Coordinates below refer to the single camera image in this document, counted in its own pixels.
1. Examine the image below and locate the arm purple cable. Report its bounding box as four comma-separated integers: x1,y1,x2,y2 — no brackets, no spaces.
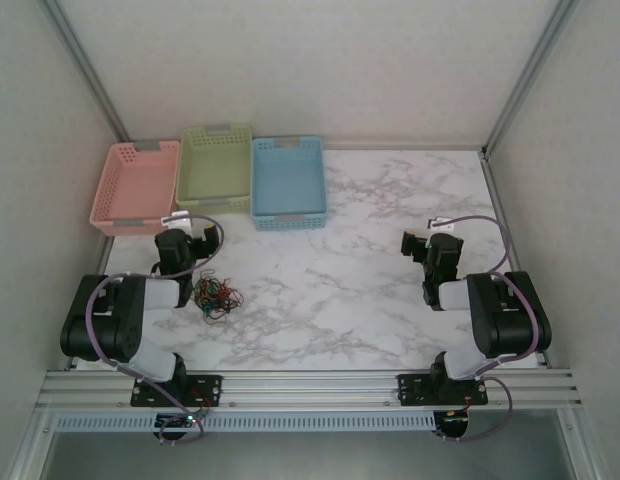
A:
429,214,544,444
84,213,226,447

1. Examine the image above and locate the small controller board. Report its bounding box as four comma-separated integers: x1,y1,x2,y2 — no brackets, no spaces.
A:
437,409,471,432
156,412,202,431

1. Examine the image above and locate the blue plastic basket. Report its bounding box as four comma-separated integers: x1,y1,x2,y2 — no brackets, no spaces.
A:
249,136,330,233

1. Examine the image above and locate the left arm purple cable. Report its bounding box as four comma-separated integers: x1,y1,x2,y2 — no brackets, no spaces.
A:
84,213,226,447

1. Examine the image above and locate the green plastic basket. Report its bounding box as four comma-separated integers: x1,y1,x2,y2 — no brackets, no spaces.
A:
174,123,254,217

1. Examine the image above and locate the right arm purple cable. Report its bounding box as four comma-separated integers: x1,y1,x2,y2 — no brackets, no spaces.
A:
429,214,544,444

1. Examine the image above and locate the thin green cable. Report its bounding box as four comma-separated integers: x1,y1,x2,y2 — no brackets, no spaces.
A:
192,279,216,319
191,279,214,309

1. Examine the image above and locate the aluminium mounting rail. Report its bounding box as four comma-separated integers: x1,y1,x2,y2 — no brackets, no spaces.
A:
37,368,584,412

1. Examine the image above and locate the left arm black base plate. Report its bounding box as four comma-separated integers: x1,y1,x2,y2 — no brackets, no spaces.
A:
129,373,224,409

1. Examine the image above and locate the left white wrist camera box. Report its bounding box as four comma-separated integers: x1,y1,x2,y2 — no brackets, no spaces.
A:
161,210,196,237

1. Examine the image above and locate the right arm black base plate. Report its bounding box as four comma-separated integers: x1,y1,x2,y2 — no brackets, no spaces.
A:
397,372,490,407

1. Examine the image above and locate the thin orange cable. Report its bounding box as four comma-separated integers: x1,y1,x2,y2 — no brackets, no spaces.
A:
194,277,246,327

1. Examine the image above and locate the pink plastic basket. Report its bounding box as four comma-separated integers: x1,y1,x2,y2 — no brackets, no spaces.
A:
88,139,182,238

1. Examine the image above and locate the aluminium lower frame bar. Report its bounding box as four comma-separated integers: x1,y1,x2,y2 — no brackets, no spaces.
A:
557,407,599,480
4,412,59,480

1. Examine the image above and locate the aluminium corner post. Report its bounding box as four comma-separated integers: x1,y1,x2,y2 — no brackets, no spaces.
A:
480,0,591,160
42,0,134,147

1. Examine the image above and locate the grey slotted cable duct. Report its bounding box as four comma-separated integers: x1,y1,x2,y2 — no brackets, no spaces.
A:
54,412,439,432

